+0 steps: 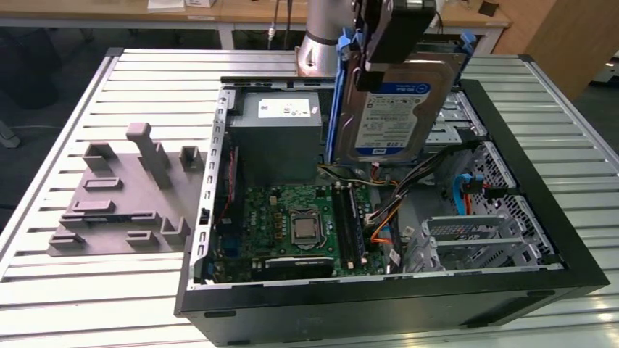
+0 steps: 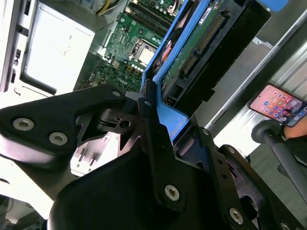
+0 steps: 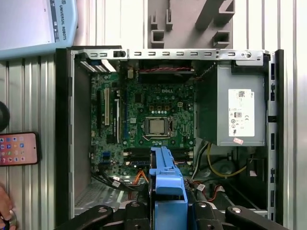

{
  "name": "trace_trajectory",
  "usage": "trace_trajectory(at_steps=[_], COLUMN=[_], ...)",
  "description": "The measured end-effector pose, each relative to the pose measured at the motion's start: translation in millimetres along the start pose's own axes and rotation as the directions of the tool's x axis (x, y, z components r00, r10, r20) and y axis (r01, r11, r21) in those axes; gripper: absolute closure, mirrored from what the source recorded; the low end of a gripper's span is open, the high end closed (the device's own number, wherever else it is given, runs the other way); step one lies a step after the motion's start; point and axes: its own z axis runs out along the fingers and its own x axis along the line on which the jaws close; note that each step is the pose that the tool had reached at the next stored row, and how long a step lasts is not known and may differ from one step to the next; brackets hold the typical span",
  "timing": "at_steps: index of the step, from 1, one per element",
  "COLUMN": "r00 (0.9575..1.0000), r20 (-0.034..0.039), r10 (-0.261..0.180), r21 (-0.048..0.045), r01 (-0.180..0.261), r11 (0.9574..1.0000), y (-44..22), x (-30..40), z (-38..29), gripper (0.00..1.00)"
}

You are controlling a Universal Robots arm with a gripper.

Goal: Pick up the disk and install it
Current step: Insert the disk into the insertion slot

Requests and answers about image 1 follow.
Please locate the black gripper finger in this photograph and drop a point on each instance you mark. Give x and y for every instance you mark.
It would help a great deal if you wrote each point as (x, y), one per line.
(397, 36)

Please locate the hard disk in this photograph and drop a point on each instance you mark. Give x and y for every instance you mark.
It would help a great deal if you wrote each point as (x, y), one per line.
(388, 119)

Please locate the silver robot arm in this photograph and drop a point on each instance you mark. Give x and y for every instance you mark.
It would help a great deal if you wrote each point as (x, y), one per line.
(320, 36)

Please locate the metal disk bay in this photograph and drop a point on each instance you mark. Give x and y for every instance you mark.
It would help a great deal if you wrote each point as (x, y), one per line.
(484, 243)

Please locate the small black box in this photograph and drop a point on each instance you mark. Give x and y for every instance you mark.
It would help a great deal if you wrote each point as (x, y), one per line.
(488, 8)

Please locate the metal optical drive cage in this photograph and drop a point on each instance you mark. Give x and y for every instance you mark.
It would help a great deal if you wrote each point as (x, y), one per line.
(450, 137)

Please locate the grey power supply unit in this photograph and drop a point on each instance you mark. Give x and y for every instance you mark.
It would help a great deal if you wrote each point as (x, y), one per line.
(272, 152)

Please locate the small white box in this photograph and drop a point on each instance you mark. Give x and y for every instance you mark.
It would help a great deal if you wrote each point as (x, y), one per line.
(201, 3)

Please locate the green motherboard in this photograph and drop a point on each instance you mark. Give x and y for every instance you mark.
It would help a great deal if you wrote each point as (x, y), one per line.
(272, 203)

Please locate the black RAM slot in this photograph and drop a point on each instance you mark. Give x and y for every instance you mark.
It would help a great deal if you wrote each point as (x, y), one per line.
(345, 224)

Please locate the RAM stick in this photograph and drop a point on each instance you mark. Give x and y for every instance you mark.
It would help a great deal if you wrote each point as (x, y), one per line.
(360, 232)

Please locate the silver CPU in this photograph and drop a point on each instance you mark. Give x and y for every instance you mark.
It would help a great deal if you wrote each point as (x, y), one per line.
(306, 229)

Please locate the wooden desk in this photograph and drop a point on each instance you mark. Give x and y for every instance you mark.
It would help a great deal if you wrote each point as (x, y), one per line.
(121, 9)

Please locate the black graphics card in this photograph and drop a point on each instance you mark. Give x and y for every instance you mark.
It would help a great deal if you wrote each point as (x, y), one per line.
(296, 267)

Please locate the grey parts rack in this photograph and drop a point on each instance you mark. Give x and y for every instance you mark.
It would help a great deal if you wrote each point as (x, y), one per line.
(135, 203)

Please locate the black PC case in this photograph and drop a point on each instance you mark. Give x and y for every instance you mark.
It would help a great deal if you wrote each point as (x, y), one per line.
(338, 311)

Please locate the grey metal leg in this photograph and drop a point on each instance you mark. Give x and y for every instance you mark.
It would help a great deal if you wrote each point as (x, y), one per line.
(10, 139)

